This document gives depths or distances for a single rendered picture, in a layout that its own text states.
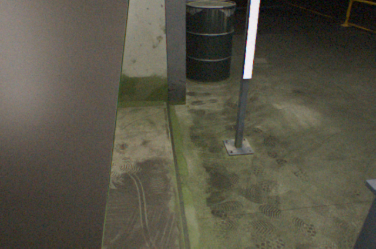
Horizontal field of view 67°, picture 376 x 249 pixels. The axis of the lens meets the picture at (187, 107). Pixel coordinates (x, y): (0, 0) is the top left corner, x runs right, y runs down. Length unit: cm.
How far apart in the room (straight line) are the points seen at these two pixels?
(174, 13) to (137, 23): 34
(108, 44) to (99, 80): 6
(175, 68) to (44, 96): 236
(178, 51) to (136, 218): 157
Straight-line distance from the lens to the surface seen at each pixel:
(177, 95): 289
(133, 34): 267
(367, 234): 133
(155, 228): 170
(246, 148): 232
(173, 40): 269
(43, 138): 50
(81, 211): 60
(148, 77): 279
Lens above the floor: 135
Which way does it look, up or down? 28 degrees down
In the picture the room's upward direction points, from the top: straight up
